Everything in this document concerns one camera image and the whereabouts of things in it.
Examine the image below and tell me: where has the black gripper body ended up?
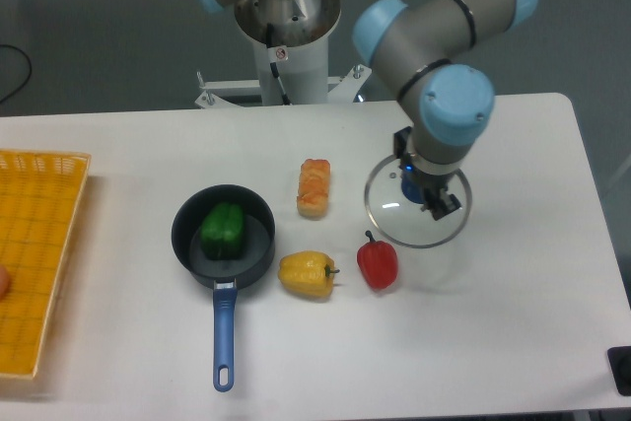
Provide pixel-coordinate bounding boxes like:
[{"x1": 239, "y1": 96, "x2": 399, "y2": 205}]
[{"x1": 401, "y1": 131, "x2": 459, "y2": 204}]

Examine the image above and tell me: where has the glass pot lid blue knob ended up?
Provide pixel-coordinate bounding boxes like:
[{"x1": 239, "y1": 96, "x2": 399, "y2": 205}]
[{"x1": 364, "y1": 153, "x2": 473, "y2": 249}]

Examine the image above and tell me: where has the dark pot with blue handle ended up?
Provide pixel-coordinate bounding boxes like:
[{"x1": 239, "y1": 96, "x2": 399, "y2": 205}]
[{"x1": 171, "y1": 184, "x2": 276, "y2": 392}]

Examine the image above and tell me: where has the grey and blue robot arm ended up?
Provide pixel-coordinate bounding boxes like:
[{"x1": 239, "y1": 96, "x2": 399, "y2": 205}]
[{"x1": 199, "y1": 0, "x2": 538, "y2": 220}]

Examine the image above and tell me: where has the red bell pepper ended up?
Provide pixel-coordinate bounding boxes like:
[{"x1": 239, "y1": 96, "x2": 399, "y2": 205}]
[{"x1": 356, "y1": 231, "x2": 398, "y2": 291}]

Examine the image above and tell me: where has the orange glazed bread loaf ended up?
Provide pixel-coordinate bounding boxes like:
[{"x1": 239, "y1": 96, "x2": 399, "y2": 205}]
[{"x1": 296, "y1": 159, "x2": 331, "y2": 219}]

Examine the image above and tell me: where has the yellow bell pepper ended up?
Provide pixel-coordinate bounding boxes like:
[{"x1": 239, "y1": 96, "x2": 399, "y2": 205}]
[{"x1": 277, "y1": 250, "x2": 340, "y2": 299}]

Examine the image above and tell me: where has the green bell pepper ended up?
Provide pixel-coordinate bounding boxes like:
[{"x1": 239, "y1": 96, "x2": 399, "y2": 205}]
[{"x1": 199, "y1": 202, "x2": 245, "y2": 260}]

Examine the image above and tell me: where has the black device at table edge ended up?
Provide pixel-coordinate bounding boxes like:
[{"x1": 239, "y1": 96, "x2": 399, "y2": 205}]
[{"x1": 607, "y1": 346, "x2": 631, "y2": 396}]

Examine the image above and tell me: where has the yellow woven basket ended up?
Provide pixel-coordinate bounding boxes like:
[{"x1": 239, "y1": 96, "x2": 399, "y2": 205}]
[{"x1": 1, "y1": 149, "x2": 91, "y2": 380}]

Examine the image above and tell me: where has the orange round object in basket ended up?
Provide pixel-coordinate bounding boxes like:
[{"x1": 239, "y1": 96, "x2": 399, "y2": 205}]
[{"x1": 0, "y1": 265, "x2": 11, "y2": 299}]

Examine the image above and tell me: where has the black floor cable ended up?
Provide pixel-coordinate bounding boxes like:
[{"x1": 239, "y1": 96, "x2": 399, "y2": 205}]
[{"x1": 0, "y1": 43, "x2": 34, "y2": 105}]

